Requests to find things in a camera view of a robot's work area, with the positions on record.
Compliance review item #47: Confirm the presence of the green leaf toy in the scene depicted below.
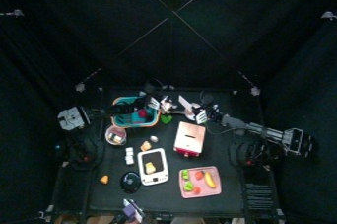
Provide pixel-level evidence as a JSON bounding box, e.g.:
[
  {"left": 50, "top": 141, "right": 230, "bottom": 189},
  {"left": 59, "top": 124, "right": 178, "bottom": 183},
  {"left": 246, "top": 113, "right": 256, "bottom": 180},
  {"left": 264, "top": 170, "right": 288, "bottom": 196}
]
[{"left": 159, "top": 113, "right": 173, "bottom": 125}]

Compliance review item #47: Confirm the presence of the black round dish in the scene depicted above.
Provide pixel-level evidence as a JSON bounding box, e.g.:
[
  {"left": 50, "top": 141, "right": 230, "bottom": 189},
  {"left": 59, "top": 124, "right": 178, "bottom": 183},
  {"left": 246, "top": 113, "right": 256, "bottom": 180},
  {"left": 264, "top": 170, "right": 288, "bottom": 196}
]
[{"left": 119, "top": 171, "right": 142, "bottom": 194}]

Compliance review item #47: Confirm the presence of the purple white box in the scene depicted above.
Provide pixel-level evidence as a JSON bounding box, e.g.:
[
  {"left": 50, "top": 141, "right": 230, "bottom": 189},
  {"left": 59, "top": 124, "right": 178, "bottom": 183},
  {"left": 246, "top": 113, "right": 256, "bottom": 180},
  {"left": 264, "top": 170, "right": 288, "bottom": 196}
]
[{"left": 121, "top": 198, "right": 146, "bottom": 224}]

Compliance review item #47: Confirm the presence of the pink tray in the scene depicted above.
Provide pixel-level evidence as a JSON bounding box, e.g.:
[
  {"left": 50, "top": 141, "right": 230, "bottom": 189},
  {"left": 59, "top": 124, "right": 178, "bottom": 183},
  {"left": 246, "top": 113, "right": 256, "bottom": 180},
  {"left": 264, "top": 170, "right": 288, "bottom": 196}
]
[{"left": 177, "top": 165, "right": 222, "bottom": 199}]

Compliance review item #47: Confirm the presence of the yellow toy banana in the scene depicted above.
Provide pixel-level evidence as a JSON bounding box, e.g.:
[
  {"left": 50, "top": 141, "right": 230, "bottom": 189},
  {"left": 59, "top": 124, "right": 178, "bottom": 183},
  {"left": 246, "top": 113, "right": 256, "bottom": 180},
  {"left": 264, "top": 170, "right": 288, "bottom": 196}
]
[{"left": 203, "top": 171, "right": 218, "bottom": 189}]

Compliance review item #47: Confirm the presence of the wooden box red front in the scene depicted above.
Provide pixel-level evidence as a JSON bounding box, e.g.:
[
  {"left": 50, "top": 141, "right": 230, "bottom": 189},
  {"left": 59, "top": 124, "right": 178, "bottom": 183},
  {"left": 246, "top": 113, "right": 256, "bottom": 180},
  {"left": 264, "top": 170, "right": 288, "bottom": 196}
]
[{"left": 171, "top": 120, "right": 207, "bottom": 158}]

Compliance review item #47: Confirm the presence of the white kitchen scale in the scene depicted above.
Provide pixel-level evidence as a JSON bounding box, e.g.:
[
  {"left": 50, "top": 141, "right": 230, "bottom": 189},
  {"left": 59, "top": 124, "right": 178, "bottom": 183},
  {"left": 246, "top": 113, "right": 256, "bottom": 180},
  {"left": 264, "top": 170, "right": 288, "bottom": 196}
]
[{"left": 137, "top": 147, "right": 170, "bottom": 187}]

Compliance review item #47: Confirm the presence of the teal basket orange rim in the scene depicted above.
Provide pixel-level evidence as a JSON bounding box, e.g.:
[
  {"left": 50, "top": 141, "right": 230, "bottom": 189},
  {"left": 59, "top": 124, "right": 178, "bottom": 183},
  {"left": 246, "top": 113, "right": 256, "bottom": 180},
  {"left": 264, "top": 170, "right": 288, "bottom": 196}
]
[{"left": 110, "top": 95, "right": 162, "bottom": 129}]

